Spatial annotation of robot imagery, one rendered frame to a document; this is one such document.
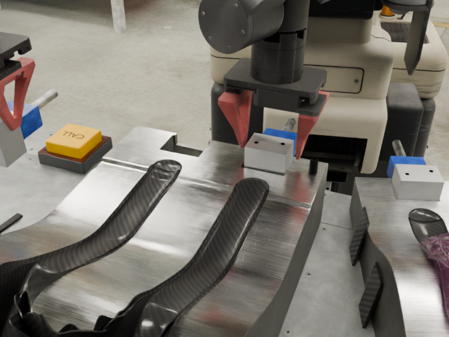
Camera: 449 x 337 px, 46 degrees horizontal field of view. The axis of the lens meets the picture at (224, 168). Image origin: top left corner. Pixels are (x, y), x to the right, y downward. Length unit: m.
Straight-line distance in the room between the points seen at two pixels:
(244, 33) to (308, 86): 0.12
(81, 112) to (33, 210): 2.02
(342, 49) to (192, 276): 0.59
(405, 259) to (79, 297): 0.29
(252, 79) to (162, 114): 2.09
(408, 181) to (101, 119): 2.14
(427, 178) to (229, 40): 0.30
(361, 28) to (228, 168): 0.44
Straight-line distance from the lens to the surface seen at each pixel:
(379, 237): 0.60
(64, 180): 0.79
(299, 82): 0.57
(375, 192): 0.67
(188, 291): 0.46
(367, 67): 0.97
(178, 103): 2.74
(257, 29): 0.48
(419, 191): 0.66
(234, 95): 0.60
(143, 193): 0.60
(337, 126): 0.98
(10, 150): 0.65
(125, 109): 2.72
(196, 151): 0.69
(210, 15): 0.49
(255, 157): 0.61
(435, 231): 0.64
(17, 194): 0.79
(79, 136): 0.82
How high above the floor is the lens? 1.24
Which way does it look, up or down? 34 degrees down
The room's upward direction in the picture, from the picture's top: straight up
